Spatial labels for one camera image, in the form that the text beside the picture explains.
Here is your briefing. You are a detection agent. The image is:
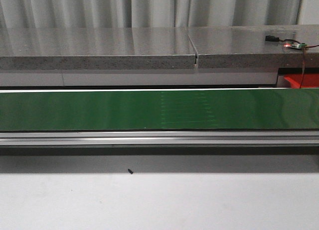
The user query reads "grey curtain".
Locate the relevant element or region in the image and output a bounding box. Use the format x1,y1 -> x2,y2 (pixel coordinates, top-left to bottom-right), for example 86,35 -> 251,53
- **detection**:
0,0 -> 319,28

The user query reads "green conveyor belt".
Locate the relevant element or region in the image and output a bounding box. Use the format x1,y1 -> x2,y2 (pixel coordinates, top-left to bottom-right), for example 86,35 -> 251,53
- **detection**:
0,89 -> 319,131

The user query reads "grey granite counter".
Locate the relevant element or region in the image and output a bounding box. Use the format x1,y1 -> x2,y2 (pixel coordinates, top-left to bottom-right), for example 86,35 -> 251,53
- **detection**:
0,25 -> 319,70

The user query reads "small green circuit board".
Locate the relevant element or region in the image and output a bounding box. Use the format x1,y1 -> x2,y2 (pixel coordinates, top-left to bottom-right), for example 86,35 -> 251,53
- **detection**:
284,41 -> 307,50

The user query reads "red black power cable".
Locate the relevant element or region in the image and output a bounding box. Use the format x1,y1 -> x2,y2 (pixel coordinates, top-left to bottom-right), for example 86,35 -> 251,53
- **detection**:
278,37 -> 319,89

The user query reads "red plastic tray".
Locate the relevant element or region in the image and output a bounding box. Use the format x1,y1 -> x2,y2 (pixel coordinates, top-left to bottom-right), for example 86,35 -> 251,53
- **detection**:
284,74 -> 319,89

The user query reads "black plug connector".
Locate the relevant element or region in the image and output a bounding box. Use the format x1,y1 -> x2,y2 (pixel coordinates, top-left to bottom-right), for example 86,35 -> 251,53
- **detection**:
265,35 -> 280,42

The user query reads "aluminium conveyor frame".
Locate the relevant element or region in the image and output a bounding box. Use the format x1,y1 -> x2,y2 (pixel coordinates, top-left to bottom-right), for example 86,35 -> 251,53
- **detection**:
0,88 -> 319,147

